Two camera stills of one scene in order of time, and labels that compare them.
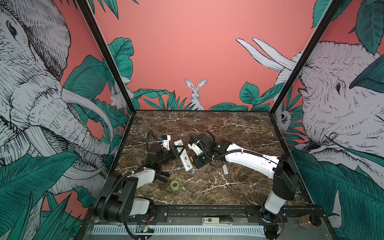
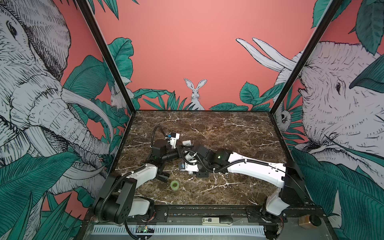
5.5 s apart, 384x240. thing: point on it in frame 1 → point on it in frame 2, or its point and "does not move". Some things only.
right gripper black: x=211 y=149 → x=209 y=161
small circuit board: x=144 y=229 does not move
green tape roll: x=174 y=184 does not move
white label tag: x=210 y=221 does not move
